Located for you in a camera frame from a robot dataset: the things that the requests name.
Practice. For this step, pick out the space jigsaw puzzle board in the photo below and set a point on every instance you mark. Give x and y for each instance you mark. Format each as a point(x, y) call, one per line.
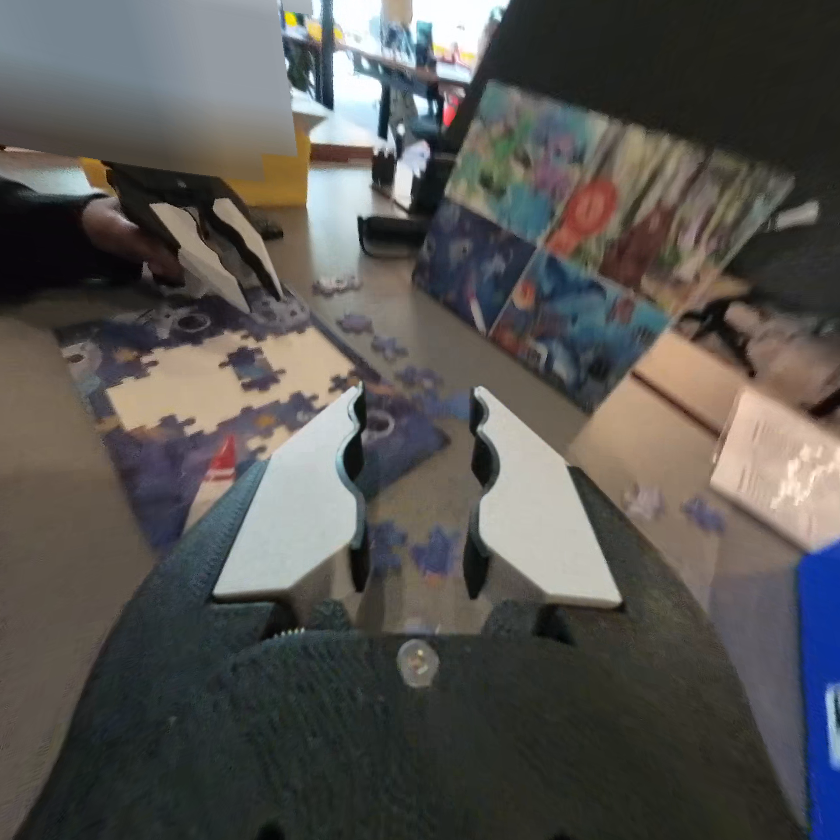
point(151, 472)

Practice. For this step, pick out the small black charger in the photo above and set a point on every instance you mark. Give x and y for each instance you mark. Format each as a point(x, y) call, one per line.
point(382, 167)

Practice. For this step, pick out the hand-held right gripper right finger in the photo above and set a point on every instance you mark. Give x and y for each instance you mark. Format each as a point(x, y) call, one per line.
point(544, 525)

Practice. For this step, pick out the person's left hand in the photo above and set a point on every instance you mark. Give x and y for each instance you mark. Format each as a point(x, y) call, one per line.
point(121, 233)

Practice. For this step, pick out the black charging dock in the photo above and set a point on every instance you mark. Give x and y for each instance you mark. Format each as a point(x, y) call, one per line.
point(430, 184)

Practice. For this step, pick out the black power adapter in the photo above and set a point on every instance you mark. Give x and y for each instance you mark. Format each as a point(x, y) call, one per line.
point(394, 229)

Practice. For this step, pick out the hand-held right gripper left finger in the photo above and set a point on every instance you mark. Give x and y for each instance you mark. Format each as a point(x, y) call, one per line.
point(289, 518)

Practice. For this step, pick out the black battery pack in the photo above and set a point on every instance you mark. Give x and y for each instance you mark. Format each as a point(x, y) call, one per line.
point(269, 228)

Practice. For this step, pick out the yellow foam block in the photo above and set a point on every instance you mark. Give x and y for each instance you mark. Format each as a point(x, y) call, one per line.
point(289, 177)

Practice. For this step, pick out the background wooden desk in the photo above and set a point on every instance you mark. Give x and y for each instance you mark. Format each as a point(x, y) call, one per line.
point(420, 69)

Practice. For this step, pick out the black office chair base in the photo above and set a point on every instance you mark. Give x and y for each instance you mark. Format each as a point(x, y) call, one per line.
point(718, 307)

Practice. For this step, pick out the black upright pole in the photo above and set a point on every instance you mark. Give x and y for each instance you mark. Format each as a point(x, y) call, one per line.
point(327, 52)

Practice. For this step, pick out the blue box with tag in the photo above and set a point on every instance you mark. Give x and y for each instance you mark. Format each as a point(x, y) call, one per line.
point(820, 656)

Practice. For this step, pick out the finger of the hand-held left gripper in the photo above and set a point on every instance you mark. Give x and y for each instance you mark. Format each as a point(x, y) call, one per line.
point(197, 253)
point(246, 236)

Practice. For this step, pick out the laminated instruction sheet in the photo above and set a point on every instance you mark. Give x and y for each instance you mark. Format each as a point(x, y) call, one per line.
point(774, 459)

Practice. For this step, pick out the illustrated animal puzzle box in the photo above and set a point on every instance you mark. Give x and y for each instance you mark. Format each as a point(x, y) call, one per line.
point(590, 262)

